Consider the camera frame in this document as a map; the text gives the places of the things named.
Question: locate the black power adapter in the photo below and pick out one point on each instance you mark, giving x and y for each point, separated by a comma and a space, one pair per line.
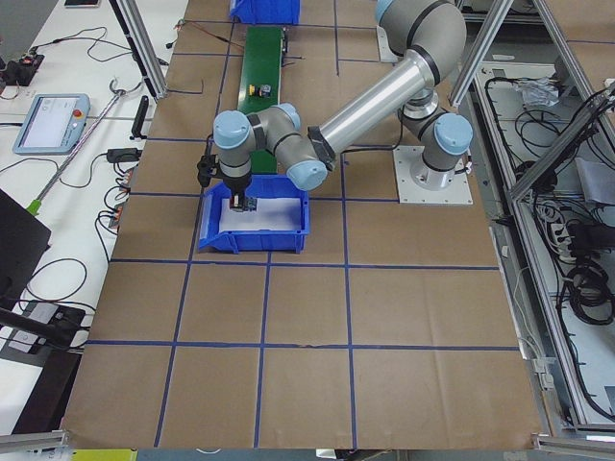
119, 155

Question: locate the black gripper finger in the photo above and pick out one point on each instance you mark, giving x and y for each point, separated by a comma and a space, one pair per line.
235, 202

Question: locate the metal reacher tool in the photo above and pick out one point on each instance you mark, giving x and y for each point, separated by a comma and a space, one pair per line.
118, 93

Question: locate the yellow push button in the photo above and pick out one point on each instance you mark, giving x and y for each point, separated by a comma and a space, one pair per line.
261, 91

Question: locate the teach pendant tablet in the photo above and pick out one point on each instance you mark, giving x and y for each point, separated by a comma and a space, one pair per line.
53, 125

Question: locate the aluminium frame post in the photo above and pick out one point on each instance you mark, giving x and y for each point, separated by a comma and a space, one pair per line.
133, 29

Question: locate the green conveyor belt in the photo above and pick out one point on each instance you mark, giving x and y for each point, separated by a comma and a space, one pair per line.
262, 65

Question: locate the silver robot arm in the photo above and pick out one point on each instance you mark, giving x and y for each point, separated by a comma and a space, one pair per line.
428, 36

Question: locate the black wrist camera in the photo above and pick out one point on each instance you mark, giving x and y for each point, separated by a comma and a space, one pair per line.
207, 169

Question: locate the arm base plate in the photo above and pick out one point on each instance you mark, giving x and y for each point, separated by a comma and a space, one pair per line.
417, 184
385, 53

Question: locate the blue plastic bin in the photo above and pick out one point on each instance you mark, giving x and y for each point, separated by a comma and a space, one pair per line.
266, 11
237, 241

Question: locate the black laptop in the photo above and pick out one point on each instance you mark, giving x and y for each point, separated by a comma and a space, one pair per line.
24, 240

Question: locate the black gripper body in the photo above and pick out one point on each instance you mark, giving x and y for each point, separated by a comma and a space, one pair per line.
236, 184

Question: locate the blue right plastic bin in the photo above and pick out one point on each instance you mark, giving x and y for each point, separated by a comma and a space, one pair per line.
266, 11

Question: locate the blue left plastic bin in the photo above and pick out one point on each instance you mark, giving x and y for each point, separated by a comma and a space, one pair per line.
237, 241

